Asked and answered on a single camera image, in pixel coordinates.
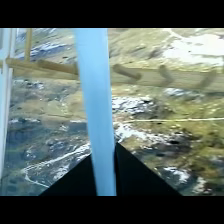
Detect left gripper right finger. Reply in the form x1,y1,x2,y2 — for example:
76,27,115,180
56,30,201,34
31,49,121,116
114,142,183,197

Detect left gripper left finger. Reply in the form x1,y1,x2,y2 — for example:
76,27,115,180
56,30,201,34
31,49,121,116
39,153,96,197

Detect white T-shirt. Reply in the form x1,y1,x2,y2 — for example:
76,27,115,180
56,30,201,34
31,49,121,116
72,28,118,197

